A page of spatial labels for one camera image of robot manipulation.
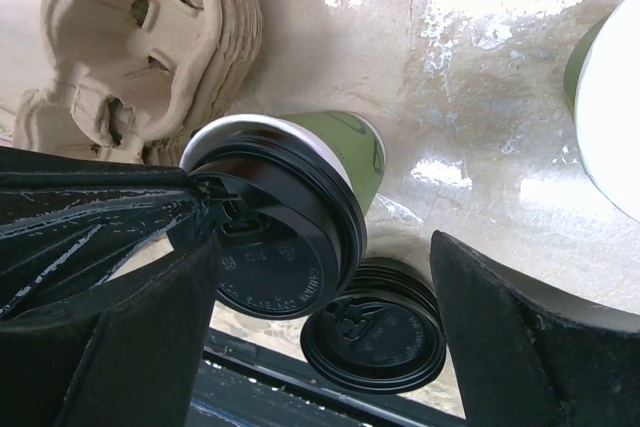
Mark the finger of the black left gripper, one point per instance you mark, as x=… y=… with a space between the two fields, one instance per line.
x=68 y=225

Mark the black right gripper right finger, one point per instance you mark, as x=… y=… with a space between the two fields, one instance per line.
x=526 y=353

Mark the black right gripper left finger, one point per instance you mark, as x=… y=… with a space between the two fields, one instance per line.
x=125 y=353

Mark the black coffee lid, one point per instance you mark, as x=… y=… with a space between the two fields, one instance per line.
x=290 y=228

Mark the green paper cup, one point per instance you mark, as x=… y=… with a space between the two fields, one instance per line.
x=601 y=85
x=330 y=161

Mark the black lid stack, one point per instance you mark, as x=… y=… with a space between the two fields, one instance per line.
x=383 y=335

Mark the cardboard cup carrier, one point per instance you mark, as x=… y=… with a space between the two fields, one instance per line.
x=133 y=80

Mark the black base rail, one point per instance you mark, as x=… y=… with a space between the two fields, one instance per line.
x=240 y=383

